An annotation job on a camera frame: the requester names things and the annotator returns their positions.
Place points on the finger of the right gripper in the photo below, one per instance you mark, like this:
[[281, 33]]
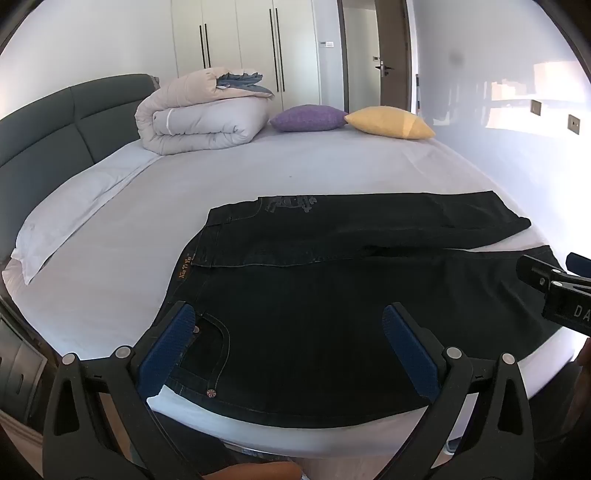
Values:
[[538, 274], [578, 264]]

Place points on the white bed mattress sheet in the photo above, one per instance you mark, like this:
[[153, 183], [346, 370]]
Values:
[[103, 287]]

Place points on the purple cushion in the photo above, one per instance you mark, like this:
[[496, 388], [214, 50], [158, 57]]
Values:
[[309, 118]]

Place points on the brown wooden door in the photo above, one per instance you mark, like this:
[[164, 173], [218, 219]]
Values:
[[395, 53]]

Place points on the cream wardrobe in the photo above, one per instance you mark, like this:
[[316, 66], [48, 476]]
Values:
[[295, 45]]

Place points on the wall switch plate far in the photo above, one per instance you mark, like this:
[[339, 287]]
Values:
[[536, 107]]

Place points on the dark bedside cabinet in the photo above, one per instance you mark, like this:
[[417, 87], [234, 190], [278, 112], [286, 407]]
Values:
[[25, 375]]

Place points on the wall switch plate near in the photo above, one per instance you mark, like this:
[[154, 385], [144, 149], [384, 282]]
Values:
[[574, 124]]

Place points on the white flat pillow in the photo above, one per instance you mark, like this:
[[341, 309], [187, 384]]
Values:
[[72, 204]]

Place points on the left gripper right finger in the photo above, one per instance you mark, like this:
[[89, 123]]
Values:
[[478, 423]]

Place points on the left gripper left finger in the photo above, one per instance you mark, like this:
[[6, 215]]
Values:
[[77, 440]]

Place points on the wall switch plate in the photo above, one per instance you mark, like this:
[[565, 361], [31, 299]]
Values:
[[536, 107], [574, 124]]

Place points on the black denim pants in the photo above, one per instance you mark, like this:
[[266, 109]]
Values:
[[289, 295]]

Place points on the yellow cushion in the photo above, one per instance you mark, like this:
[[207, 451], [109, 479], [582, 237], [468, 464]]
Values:
[[390, 122]]

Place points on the folded blue garment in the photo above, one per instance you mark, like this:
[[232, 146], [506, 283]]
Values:
[[248, 82]]

